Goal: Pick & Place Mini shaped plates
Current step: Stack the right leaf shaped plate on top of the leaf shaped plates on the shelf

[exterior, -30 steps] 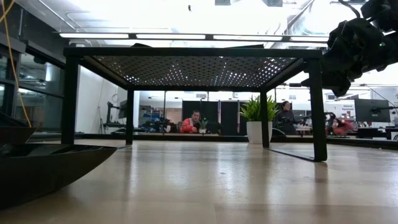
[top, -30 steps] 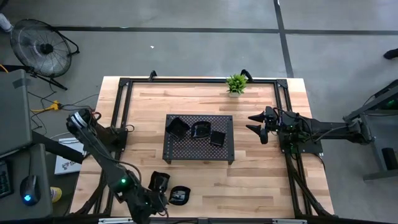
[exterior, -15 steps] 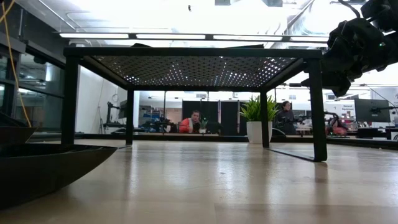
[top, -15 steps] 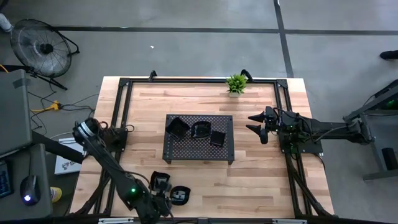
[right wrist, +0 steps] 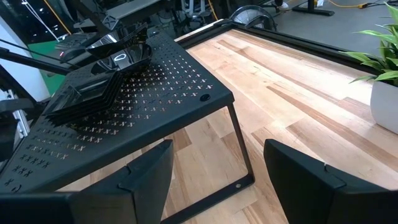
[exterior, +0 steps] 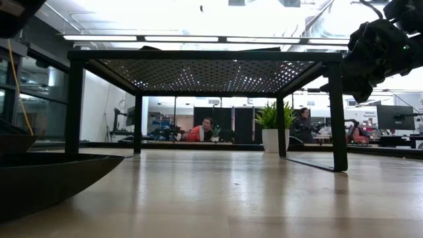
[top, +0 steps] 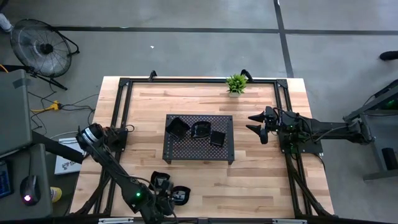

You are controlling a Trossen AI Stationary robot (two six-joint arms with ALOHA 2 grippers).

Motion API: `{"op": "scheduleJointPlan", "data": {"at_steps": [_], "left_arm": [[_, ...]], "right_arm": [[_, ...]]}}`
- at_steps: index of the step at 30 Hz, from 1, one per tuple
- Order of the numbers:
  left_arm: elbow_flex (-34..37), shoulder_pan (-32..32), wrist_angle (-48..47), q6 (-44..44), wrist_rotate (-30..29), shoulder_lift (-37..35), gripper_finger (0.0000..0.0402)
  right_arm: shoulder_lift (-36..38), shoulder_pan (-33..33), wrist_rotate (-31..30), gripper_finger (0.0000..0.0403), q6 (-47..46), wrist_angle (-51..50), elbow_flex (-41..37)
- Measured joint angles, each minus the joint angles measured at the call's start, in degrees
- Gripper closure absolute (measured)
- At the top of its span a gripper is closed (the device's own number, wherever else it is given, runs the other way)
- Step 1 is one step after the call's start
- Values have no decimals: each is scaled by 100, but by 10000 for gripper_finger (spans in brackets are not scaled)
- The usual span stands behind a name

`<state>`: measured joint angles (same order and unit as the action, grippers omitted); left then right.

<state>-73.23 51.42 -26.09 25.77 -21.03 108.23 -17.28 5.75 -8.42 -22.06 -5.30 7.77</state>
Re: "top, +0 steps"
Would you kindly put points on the black computer mouse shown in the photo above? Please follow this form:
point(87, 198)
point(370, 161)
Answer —
point(30, 189)

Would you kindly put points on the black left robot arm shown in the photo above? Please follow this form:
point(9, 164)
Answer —
point(112, 165)

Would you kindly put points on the silver metal bracket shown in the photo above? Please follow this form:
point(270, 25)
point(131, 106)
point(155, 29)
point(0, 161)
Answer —
point(115, 221)
point(289, 221)

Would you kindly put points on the round wavy black plate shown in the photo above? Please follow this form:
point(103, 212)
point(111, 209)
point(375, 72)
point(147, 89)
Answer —
point(201, 130)
point(183, 196)

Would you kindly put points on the person's white shoe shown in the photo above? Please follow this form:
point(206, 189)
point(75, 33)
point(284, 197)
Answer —
point(4, 23)

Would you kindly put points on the white printed cardboard box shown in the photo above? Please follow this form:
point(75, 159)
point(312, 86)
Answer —
point(66, 165)

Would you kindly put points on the grey box with tape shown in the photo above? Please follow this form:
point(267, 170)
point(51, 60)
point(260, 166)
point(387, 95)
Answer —
point(14, 118)

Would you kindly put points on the grey desk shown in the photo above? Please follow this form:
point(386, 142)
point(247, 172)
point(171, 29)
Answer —
point(40, 168)

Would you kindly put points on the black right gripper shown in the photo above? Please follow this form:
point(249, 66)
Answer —
point(273, 119)

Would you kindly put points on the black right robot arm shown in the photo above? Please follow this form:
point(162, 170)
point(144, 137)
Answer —
point(326, 129)

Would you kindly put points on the square flared black plate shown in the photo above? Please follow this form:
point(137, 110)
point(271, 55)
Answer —
point(178, 128)
point(157, 177)

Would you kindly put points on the black perforated metal shelf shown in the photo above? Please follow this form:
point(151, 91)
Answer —
point(199, 154)

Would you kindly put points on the black box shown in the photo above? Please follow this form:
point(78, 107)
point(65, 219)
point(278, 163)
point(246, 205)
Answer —
point(390, 158)

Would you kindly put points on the person's black shoe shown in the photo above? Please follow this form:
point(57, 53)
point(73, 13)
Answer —
point(388, 55)

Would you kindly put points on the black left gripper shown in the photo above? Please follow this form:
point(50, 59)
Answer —
point(164, 203)

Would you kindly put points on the small square black plate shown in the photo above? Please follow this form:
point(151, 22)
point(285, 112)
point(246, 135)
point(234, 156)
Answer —
point(217, 138)

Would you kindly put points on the black keyboard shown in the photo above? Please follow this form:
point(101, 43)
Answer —
point(3, 183)

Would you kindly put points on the grey metal stand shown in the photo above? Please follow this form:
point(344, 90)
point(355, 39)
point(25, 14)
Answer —
point(371, 133)

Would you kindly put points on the green plant in white pot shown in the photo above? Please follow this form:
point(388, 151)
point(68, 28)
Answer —
point(237, 83)

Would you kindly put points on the black desk support beam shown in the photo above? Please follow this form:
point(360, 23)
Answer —
point(59, 148)

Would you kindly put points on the yellow white cup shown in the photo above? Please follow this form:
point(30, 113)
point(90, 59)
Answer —
point(56, 194)

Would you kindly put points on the black aluminium table frame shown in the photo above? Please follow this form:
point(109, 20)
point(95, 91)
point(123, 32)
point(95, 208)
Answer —
point(264, 81)

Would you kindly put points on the black metal floor fan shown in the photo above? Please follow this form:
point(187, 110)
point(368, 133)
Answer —
point(46, 48)

